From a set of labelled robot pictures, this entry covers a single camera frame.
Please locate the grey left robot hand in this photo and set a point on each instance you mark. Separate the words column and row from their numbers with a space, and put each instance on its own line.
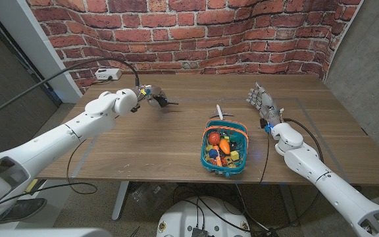
column 152, row 93

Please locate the white toy plane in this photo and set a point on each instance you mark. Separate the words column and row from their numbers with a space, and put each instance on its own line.
column 220, row 112

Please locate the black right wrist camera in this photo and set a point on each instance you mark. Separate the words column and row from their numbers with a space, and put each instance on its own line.
column 263, row 123

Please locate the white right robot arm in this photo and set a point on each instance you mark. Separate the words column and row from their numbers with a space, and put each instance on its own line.
column 334, row 187

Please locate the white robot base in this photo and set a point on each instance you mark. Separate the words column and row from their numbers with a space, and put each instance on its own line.
column 183, row 217

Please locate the yellow foot pedal box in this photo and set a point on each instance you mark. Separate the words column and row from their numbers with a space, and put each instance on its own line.
column 31, row 186

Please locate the yellow toy block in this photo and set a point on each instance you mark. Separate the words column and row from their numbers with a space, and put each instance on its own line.
column 234, row 155

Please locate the white robot torso edge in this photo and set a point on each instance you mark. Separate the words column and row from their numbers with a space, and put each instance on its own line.
column 44, row 233

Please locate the grey metal table leg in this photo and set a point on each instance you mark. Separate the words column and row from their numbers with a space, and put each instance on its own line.
column 288, row 204
column 119, row 200

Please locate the orange toy carrot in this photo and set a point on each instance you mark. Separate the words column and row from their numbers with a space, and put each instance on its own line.
column 224, row 146

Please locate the black rubber air blower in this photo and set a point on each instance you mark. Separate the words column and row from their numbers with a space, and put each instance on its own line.
column 164, row 102

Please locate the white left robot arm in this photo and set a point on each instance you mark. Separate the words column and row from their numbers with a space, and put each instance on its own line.
column 61, row 138

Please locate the clear plastic bag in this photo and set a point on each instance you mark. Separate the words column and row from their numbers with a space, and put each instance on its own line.
column 150, row 197

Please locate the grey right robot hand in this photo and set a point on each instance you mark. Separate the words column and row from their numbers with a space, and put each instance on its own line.
column 266, row 103

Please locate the black shoe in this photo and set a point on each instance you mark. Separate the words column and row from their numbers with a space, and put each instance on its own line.
column 21, row 209

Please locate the white door frame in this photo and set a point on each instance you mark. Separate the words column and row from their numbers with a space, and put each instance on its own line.
column 38, row 49

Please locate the white power strip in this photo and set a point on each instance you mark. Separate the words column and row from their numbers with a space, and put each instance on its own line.
column 107, row 73

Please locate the red toy tomato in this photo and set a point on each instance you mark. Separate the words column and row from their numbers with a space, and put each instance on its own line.
column 214, row 138

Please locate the red brick printed backdrop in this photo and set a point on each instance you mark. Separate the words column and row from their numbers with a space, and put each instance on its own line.
column 189, row 36

